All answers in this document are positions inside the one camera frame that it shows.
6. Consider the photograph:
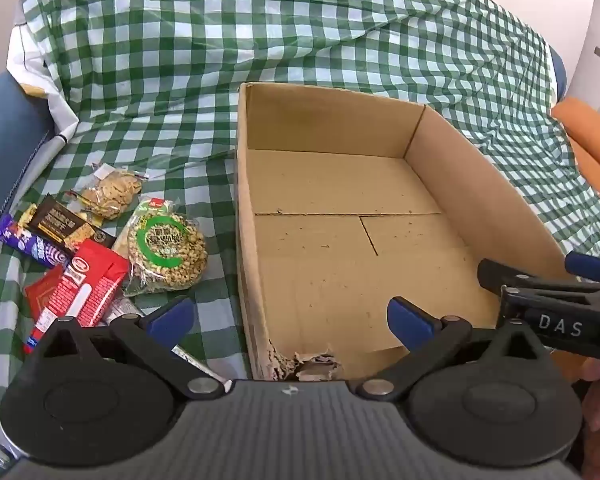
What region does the brown cardboard box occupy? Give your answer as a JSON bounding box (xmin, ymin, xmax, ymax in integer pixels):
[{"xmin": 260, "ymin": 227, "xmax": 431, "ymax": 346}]
[{"xmin": 235, "ymin": 81, "xmax": 598, "ymax": 382}]

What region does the round puffed snack packet green label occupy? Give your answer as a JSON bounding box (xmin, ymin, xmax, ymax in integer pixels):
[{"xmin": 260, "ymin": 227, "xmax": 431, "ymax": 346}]
[{"xmin": 124, "ymin": 209, "xmax": 210, "ymax": 295}]

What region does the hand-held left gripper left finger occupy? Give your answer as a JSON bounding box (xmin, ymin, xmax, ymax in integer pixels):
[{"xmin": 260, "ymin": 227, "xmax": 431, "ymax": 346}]
[{"xmin": 40, "ymin": 295, "xmax": 233, "ymax": 402}]

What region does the large red snack packet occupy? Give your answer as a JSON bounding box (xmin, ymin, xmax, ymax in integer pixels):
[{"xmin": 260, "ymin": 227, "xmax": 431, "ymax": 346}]
[{"xmin": 27, "ymin": 239, "xmax": 131, "ymax": 353}]

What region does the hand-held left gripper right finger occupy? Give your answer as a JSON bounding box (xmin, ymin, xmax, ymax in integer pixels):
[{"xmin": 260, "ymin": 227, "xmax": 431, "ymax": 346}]
[{"xmin": 349, "ymin": 296, "xmax": 553, "ymax": 402}]

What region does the yellow and black snack bar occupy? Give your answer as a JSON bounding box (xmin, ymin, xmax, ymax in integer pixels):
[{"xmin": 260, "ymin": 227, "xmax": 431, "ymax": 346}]
[{"xmin": 19, "ymin": 194, "xmax": 117, "ymax": 256}]

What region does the person's right hand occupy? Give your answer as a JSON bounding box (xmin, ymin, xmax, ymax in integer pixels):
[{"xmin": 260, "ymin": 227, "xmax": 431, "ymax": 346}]
[{"xmin": 577, "ymin": 355, "xmax": 600, "ymax": 480}]

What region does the purple snack bar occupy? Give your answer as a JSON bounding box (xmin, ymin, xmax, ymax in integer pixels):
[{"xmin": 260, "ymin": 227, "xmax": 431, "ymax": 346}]
[{"xmin": 0, "ymin": 214, "xmax": 73, "ymax": 268}]

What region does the clear cookie packet yellow label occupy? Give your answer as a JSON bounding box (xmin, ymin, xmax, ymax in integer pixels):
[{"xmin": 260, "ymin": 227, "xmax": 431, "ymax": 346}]
[{"xmin": 62, "ymin": 187, "xmax": 128, "ymax": 221}]

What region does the blue sofa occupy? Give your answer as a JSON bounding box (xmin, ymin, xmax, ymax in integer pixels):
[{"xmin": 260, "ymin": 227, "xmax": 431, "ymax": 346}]
[{"xmin": 0, "ymin": 52, "xmax": 567, "ymax": 271}]

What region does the orange pillow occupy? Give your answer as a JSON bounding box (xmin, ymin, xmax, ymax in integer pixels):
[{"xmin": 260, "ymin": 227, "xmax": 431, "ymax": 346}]
[{"xmin": 550, "ymin": 96, "xmax": 600, "ymax": 201}]

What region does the small red snack packet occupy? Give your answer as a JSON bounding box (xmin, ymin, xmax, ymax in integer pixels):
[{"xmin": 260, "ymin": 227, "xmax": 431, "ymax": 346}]
[{"xmin": 24, "ymin": 264, "xmax": 67, "ymax": 322}]

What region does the white sheet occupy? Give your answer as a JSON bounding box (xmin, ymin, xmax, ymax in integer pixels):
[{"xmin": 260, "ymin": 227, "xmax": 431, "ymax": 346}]
[{"xmin": 5, "ymin": 20, "xmax": 81, "ymax": 143}]

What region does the green checked cloth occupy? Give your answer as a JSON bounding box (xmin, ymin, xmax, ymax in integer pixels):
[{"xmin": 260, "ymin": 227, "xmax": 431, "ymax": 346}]
[{"xmin": 0, "ymin": 0, "xmax": 600, "ymax": 466}]

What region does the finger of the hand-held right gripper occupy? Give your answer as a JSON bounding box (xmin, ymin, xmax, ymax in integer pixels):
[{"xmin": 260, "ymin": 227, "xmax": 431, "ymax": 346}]
[
  {"xmin": 477, "ymin": 258, "xmax": 600, "ymax": 293},
  {"xmin": 564, "ymin": 251, "xmax": 600, "ymax": 285}
]

